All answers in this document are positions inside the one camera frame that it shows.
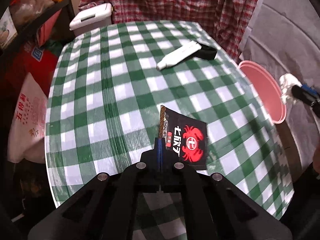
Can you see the white lidded bin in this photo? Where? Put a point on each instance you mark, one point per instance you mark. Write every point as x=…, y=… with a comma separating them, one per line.
x=90, y=15

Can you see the grey quilted cover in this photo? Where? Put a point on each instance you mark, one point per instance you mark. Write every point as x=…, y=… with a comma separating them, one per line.
x=287, y=42

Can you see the pink waste bin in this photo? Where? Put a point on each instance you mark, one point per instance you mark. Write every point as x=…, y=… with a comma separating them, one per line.
x=265, y=92

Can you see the black shelf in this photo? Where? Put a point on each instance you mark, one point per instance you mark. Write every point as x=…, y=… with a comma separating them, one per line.
x=37, y=23

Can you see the red plaid cloth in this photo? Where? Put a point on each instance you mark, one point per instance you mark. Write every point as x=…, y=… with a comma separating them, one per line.
x=162, y=0

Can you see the black crab print packet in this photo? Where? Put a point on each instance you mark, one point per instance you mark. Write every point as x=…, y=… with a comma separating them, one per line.
x=190, y=142

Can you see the green checked tablecloth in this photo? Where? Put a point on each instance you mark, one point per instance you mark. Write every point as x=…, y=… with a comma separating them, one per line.
x=100, y=105

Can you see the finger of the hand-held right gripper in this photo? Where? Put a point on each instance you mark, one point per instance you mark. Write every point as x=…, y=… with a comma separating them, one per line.
x=308, y=88
x=302, y=96

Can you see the white tube with black cap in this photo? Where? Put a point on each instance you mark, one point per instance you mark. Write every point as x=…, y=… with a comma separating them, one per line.
x=180, y=55

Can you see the pink paper sheet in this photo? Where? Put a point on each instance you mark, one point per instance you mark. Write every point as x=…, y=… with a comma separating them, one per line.
x=48, y=27

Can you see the green plastic bag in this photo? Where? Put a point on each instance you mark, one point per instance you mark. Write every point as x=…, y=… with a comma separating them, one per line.
x=53, y=48

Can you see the printed cardboard box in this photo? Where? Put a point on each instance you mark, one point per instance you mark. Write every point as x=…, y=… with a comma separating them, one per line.
x=7, y=30

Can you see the red plastic bag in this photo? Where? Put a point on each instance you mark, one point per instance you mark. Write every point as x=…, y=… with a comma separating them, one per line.
x=32, y=65

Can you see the white printed sack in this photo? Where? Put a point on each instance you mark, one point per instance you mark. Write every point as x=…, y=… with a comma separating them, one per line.
x=25, y=120

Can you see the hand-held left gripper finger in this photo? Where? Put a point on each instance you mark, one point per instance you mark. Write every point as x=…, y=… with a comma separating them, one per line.
x=162, y=152
x=157, y=150

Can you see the clear bag of food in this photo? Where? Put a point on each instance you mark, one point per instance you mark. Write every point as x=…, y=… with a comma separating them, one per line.
x=32, y=2

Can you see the white tissue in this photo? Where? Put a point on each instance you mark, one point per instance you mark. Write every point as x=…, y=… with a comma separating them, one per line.
x=287, y=82

